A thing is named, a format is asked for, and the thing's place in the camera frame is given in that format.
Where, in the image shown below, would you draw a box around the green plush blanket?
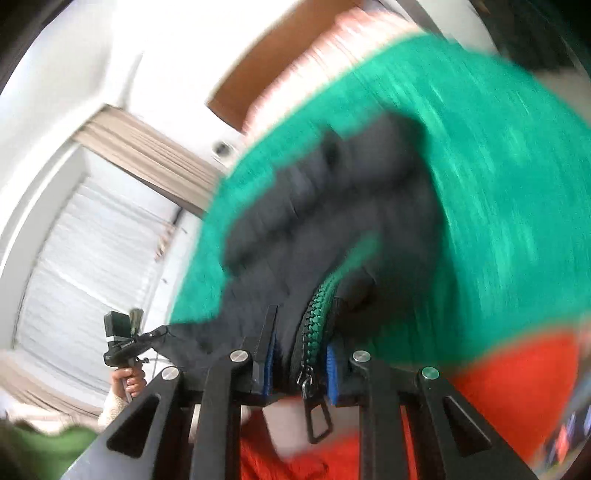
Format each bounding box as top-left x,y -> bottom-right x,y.
171,35 -> 590,366

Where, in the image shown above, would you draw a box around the pink checkered bed sheet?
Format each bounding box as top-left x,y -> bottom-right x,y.
243,7 -> 425,143

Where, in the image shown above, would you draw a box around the orange fuzzy trousers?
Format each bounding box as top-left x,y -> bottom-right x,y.
239,327 -> 580,479

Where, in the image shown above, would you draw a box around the black puffer jacket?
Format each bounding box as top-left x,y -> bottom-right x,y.
158,112 -> 444,411

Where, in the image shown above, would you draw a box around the beige curtain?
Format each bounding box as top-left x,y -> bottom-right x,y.
72,105 -> 222,217

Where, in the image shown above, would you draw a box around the white round camera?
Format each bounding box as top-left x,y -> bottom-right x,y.
212,141 -> 235,159

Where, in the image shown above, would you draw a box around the white fuzzy sleeve cuff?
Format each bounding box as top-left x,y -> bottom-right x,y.
97,390 -> 129,430

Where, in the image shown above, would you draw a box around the person's left hand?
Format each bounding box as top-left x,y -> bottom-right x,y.
111,362 -> 147,402

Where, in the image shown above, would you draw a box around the brown wooden headboard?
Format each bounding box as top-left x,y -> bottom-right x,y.
207,0 -> 363,131

